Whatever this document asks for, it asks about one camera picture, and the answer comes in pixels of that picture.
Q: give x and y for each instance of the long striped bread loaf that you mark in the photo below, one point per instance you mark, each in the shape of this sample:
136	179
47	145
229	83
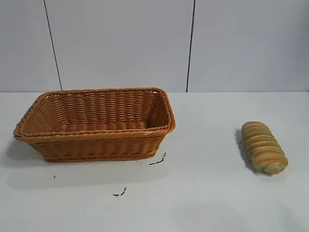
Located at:
264	147

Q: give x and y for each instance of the brown woven wicker basket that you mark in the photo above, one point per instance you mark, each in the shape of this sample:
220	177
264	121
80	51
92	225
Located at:
96	142

